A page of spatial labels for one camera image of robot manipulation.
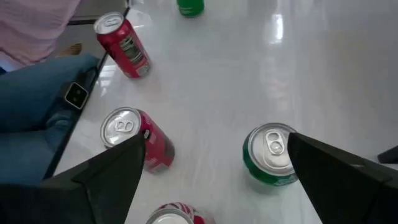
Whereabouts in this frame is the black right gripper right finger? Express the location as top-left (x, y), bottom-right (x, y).
top-left (287, 131), bottom-right (398, 224)

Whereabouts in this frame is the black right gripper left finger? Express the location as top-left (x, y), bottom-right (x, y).
top-left (0, 131), bottom-right (147, 224)

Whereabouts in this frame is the person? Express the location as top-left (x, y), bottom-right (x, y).
top-left (0, 0), bottom-right (101, 187)

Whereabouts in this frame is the red Coca-Cola original taste can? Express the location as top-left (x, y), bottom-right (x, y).
top-left (145, 201), bottom-right (215, 224)

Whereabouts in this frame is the red Star Wars Coca-Cola can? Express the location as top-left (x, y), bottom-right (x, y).
top-left (99, 106), bottom-right (175, 174)

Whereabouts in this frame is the red Coke Zero can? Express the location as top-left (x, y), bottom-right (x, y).
top-left (93, 11), bottom-right (152, 79)

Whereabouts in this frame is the green Sprite can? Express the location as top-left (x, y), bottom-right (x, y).
top-left (176, 0), bottom-right (205, 18)
top-left (242, 122), bottom-right (300, 187)

